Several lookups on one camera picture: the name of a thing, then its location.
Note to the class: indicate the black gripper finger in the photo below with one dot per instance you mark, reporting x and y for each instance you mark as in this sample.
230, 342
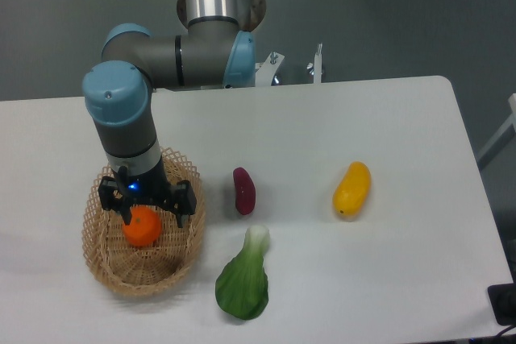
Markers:
182, 201
112, 200

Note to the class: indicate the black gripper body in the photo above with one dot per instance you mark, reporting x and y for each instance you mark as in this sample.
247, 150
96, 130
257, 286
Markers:
149, 188

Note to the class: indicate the orange fruit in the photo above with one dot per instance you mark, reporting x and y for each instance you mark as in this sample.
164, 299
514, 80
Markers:
144, 228

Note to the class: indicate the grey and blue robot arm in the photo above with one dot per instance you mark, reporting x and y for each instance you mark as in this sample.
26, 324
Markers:
214, 51

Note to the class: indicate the woven wicker basket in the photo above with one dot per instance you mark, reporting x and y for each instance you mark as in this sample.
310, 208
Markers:
143, 271

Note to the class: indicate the purple sweet potato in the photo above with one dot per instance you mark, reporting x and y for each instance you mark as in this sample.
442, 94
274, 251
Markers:
245, 191

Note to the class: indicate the green bok choy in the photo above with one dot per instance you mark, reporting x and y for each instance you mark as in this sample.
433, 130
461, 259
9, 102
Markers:
241, 290

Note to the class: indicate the yellow mango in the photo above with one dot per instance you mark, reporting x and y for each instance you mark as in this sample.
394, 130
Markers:
352, 191

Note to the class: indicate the black device at table edge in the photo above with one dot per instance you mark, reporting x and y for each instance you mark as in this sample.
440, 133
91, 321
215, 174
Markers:
502, 300

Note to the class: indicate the white table clamp bracket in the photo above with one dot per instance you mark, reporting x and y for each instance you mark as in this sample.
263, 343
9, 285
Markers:
267, 72

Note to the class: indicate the white metal clamp post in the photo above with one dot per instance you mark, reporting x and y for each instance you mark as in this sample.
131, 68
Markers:
315, 68

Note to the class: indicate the white furniture frame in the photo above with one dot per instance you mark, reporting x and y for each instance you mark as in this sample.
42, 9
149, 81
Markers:
500, 138

